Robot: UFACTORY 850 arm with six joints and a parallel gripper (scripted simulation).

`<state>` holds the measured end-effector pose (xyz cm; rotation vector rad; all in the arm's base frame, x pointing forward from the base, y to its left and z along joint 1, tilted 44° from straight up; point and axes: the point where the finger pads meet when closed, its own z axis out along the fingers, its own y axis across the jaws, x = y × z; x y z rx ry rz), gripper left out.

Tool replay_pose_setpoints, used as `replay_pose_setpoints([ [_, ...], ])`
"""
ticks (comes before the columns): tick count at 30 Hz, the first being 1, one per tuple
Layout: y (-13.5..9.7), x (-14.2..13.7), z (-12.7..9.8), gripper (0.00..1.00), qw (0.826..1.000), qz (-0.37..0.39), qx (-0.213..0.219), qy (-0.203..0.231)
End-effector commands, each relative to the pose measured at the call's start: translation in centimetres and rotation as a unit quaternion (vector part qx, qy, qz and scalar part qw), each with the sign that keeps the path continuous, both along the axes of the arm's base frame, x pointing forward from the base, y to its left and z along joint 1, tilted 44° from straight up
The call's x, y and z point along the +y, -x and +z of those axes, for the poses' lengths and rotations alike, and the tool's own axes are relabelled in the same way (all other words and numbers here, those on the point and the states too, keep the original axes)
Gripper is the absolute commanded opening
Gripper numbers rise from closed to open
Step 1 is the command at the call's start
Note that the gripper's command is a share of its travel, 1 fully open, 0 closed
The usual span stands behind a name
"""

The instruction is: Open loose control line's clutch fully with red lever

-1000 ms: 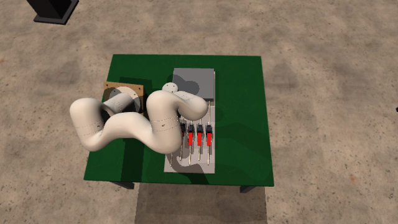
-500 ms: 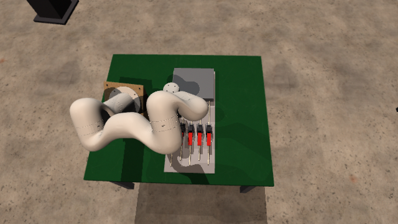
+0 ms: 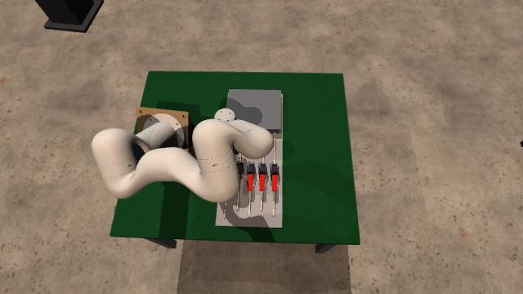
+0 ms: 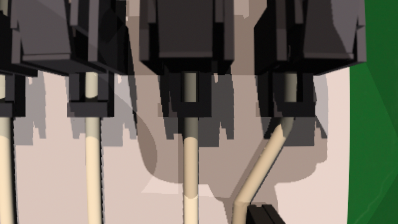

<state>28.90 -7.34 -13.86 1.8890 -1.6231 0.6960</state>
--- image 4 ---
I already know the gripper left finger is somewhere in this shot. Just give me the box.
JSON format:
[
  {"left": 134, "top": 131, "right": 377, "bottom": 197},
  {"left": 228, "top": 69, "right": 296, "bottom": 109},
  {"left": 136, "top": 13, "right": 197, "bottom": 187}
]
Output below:
[{"left": 246, "top": 205, "right": 269, "bottom": 224}]

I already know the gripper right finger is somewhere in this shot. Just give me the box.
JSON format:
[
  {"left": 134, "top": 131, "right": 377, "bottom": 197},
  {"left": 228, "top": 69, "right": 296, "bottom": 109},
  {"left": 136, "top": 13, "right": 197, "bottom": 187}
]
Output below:
[{"left": 260, "top": 204, "right": 286, "bottom": 224}]

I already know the beige flexible cable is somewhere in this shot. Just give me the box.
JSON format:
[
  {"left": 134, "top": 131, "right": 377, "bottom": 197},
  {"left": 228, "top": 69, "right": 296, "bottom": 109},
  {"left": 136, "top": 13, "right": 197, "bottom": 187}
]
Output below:
[{"left": 0, "top": 0, "right": 16, "bottom": 224}]

